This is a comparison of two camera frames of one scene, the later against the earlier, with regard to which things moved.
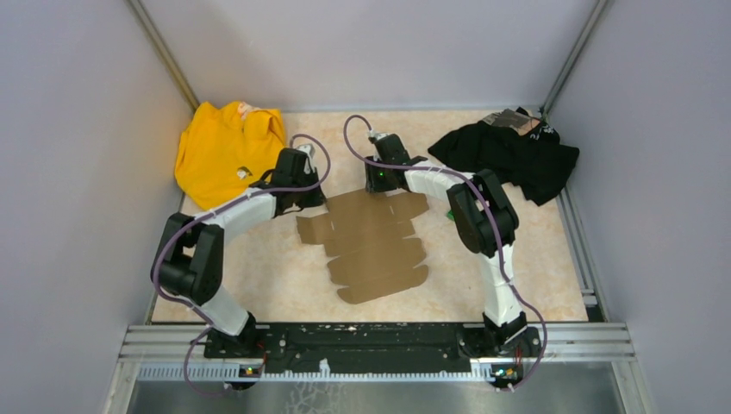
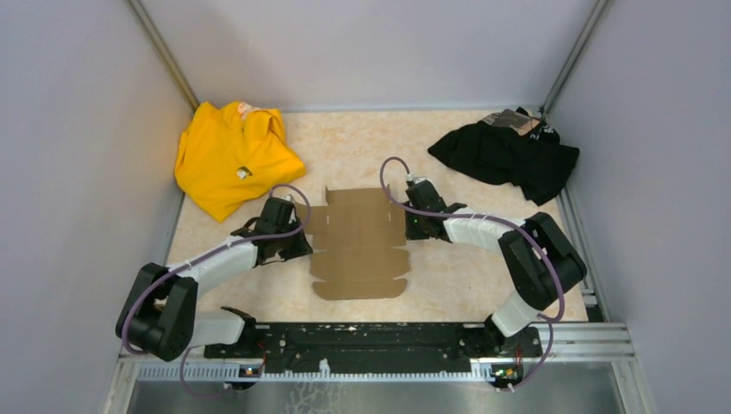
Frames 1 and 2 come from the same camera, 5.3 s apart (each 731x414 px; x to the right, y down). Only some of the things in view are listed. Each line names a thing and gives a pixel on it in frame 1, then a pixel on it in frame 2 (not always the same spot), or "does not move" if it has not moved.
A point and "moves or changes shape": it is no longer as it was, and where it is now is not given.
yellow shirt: (222, 148) does not move
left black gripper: (317, 197) to (302, 247)
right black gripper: (371, 184) to (411, 233)
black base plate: (375, 348) does not move
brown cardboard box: (365, 235) moves or changes shape
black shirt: (520, 149) does not move
